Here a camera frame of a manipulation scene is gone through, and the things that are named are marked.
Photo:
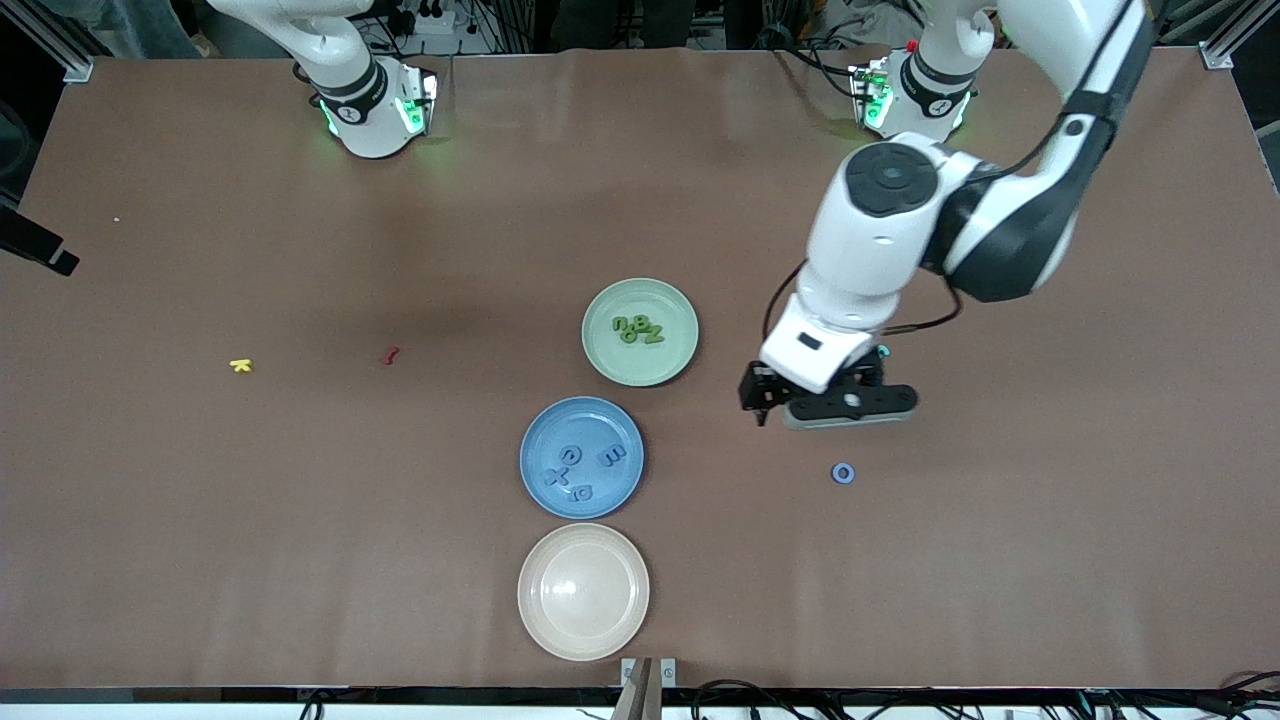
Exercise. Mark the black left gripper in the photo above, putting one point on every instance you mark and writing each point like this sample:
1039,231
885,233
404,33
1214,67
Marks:
757,387

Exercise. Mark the green foam letter N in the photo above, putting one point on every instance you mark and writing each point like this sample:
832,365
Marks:
655,336

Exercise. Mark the blue foam letter E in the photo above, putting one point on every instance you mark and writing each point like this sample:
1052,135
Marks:
611,457

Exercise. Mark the blue foam number six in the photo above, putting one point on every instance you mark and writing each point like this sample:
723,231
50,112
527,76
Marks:
583,493

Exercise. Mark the blue foam letter X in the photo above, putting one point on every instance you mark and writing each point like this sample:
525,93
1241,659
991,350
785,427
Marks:
557,477

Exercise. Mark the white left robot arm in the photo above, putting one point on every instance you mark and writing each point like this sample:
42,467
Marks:
860,250

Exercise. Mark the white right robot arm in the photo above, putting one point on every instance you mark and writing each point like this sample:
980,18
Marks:
370,110

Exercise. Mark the blue foam letter O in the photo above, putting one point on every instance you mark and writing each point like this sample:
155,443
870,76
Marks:
835,473

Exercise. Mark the green plate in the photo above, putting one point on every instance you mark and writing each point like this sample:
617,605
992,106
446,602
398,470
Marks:
640,365

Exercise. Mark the blue plate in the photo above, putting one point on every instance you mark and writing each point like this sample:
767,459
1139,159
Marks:
545,435

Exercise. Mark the beige plate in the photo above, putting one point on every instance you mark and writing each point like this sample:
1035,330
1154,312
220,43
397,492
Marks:
583,592

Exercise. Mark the grey fabric bundle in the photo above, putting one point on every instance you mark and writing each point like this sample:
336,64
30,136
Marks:
870,20

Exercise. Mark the white power strip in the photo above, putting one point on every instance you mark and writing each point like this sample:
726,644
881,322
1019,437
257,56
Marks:
430,18

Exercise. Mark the aluminium frame post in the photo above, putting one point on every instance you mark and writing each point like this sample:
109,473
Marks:
78,68
1215,55

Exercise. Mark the metal camera stand bracket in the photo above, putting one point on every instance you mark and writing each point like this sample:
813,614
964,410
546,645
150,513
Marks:
640,690

